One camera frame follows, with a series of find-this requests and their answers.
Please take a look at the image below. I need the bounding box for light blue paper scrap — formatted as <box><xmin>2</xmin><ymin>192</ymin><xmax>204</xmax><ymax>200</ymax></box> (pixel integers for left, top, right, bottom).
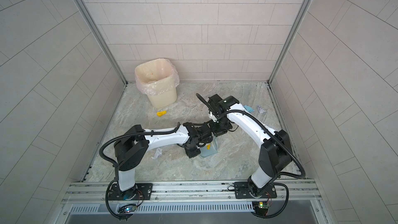
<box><xmin>244</xmin><ymin>105</ymin><xmax>254</xmax><ymax>113</ymax></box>

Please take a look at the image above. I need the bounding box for cream plastic trash bin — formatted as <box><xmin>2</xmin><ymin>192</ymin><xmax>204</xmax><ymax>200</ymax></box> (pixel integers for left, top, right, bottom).
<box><xmin>135</xmin><ymin>58</ymin><xmax>180</xmax><ymax>109</ymax></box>

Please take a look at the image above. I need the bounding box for aluminium front rail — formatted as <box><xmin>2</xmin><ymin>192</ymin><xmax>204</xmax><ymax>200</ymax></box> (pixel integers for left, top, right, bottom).
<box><xmin>61</xmin><ymin>179</ymin><xmax>322</xmax><ymax>214</ymax></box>

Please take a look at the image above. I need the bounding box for yellow paper scrap near bin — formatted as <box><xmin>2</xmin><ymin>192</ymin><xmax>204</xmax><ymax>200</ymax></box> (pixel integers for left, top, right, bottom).
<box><xmin>157</xmin><ymin>111</ymin><xmax>167</xmax><ymax>117</ymax></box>

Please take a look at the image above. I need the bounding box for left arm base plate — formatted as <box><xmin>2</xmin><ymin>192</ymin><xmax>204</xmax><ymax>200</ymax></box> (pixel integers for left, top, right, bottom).
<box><xmin>106</xmin><ymin>182</ymin><xmax>153</xmax><ymax>201</ymax></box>

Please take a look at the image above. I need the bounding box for circuit board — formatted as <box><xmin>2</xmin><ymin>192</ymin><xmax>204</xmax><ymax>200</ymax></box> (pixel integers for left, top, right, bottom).
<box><xmin>118</xmin><ymin>204</ymin><xmax>137</xmax><ymax>214</ymax></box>
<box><xmin>252</xmin><ymin>202</ymin><xmax>270</xmax><ymax>218</ymax></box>

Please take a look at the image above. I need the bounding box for left circuit board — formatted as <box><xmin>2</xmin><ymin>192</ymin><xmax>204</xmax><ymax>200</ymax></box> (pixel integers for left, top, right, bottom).
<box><xmin>118</xmin><ymin>204</ymin><xmax>137</xmax><ymax>214</ymax></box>

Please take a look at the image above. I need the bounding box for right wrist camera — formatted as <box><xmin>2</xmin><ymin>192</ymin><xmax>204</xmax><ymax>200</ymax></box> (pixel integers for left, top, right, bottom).
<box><xmin>209</xmin><ymin>111</ymin><xmax>218</xmax><ymax>122</ymax></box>

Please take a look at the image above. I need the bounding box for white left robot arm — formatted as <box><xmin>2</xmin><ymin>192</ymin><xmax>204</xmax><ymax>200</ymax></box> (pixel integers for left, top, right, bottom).
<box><xmin>99</xmin><ymin>122</ymin><xmax>213</xmax><ymax>192</ymax></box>

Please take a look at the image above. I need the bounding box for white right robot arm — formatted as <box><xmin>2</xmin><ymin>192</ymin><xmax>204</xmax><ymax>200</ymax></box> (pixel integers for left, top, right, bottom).
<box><xmin>196</xmin><ymin>93</ymin><xmax>306</xmax><ymax>197</ymax></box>

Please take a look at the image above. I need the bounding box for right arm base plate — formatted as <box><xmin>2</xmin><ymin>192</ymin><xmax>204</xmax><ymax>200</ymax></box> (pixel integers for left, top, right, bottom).
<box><xmin>228</xmin><ymin>181</ymin><xmax>277</xmax><ymax>199</ymax></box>

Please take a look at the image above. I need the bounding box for clear plastic bin liner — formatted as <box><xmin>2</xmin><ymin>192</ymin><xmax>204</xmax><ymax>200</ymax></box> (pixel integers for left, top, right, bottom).
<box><xmin>134</xmin><ymin>58</ymin><xmax>180</xmax><ymax>96</ymax></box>

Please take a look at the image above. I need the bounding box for pale green dustpan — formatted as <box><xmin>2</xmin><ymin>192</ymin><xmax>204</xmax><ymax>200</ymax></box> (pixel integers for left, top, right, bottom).
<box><xmin>198</xmin><ymin>138</ymin><xmax>218</xmax><ymax>158</ymax></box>

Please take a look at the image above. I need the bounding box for white paper scrap front left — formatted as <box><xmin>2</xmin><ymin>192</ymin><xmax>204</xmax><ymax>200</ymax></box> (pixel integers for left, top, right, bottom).
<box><xmin>151</xmin><ymin>148</ymin><xmax>163</xmax><ymax>160</ymax></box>

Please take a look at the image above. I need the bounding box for right circuit board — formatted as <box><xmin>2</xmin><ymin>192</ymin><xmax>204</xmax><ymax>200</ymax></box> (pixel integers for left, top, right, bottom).
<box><xmin>252</xmin><ymin>202</ymin><xmax>270</xmax><ymax>218</ymax></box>

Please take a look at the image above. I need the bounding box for pink white printed paper scrap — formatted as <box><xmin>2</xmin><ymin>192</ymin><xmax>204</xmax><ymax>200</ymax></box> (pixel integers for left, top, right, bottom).
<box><xmin>257</xmin><ymin>106</ymin><xmax>267</xmax><ymax>114</ymax></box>

